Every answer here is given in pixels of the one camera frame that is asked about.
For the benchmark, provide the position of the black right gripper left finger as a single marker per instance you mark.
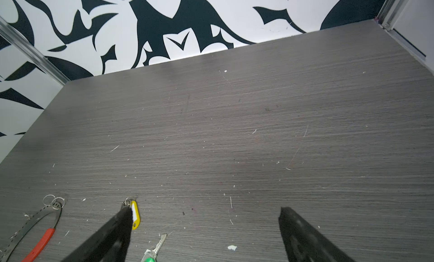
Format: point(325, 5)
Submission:
point(110, 243)

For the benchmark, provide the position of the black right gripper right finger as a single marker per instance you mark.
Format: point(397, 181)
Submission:
point(303, 243)

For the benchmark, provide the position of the yellow key tag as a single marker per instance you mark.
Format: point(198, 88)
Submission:
point(132, 204)

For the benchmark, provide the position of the green key tag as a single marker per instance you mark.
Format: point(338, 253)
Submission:
point(150, 255)

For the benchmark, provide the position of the red handled wire keyring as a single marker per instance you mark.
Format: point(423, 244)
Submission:
point(53, 205)

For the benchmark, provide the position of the aluminium corner frame post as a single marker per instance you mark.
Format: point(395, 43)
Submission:
point(33, 55)

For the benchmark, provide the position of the right aluminium corner post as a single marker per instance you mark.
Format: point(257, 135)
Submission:
point(390, 13)

